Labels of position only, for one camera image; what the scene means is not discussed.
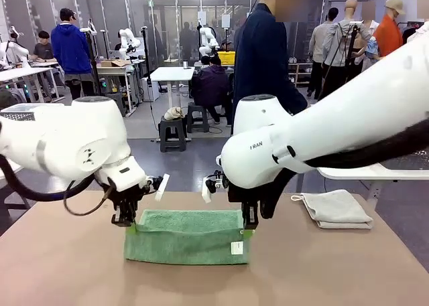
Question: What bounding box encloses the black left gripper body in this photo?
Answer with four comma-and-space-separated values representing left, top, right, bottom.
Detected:
99, 179, 150, 210

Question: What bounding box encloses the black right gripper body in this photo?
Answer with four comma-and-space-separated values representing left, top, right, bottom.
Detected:
227, 186, 261, 205

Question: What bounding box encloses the green terry towel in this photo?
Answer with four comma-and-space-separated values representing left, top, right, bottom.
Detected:
123, 209, 251, 266

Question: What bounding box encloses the white terry towel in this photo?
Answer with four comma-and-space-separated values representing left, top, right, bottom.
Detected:
290, 189, 375, 230

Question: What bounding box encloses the person's right forearm navy sleeve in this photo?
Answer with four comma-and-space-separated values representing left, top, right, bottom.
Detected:
284, 84, 308, 116

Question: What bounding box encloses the white plastic basket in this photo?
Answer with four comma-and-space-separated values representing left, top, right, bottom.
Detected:
1, 103, 65, 114

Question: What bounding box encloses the yellow plastic basket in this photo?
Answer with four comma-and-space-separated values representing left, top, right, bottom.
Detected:
217, 50, 235, 66

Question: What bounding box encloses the grey plastic stool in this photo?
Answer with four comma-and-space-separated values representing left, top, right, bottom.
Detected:
159, 115, 188, 153
106, 92, 128, 118
186, 102, 210, 134

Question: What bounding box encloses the beige cloth bundle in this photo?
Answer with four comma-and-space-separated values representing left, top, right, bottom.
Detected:
163, 106, 185, 121

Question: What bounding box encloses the seated person dark jacket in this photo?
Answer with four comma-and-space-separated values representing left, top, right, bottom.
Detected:
190, 56, 235, 126

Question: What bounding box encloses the white desk with box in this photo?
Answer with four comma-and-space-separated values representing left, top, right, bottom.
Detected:
95, 64, 138, 114

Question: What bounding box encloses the black stand pole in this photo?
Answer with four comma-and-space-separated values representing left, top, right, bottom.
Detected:
80, 27, 107, 98
140, 26, 152, 82

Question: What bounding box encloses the person in navy jacket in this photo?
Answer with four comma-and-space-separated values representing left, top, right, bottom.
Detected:
233, 0, 309, 136

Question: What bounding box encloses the white standing desk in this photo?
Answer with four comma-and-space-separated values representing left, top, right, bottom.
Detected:
149, 66, 196, 143

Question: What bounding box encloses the wooden shoe shelf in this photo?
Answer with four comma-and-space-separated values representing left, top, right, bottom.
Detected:
287, 62, 314, 88

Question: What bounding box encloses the person in blue hoodie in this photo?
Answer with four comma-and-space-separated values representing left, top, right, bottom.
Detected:
50, 7, 97, 101

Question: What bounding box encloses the person in grey sweater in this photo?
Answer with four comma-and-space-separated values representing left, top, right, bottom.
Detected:
308, 7, 339, 101

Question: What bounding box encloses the white background desk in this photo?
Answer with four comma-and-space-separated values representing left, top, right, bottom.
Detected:
0, 66, 64, 102

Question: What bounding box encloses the seated person grey shirt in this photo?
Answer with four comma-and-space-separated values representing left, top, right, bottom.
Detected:
29, 30, 56, 64

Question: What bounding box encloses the mannequin grey shirt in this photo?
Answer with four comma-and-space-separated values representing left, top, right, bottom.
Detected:
323, 0, 373, 96

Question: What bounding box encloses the mannequin blue floral dress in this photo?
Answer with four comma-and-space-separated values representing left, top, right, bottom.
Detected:
360, 1, 383, 66

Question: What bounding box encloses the mannequin orange jacket cap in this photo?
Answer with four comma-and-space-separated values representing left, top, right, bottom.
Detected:
371, 0, 404, 58

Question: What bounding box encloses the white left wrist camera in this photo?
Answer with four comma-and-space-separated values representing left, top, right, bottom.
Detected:
144, 173, 170, 202

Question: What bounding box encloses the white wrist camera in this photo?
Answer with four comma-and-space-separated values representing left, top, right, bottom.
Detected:
200, 170, 231, 204
144, 173, 170, 202

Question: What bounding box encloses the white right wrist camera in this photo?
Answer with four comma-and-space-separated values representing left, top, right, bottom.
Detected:
200, 170, 231, 204

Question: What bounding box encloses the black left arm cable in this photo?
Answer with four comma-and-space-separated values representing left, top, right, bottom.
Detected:
0, 153, 113, 217

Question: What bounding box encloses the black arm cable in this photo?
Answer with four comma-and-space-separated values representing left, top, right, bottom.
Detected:
0, 153, 113, 217
259, 118, 429, 220

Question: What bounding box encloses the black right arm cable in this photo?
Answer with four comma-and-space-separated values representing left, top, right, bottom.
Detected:
259, 118, 429, 220

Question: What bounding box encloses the black camera tripod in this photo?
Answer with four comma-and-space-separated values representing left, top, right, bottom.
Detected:
316, 20, 365, 101

